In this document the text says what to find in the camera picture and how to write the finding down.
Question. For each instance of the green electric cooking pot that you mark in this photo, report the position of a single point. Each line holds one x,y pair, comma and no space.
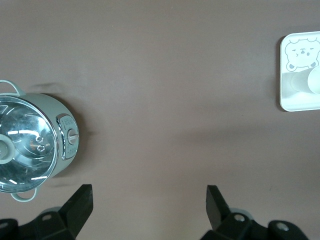
57,107

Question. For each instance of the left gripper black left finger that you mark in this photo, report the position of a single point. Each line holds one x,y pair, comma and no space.
77,207

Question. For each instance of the white plastic cup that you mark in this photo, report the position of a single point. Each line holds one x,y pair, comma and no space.
313,81

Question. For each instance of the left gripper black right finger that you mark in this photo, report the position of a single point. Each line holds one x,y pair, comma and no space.
217,210

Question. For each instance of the glass pot lid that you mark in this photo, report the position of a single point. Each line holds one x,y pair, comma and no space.
25,160

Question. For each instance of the beige tray with bear print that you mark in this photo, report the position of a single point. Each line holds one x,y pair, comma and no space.
290,102

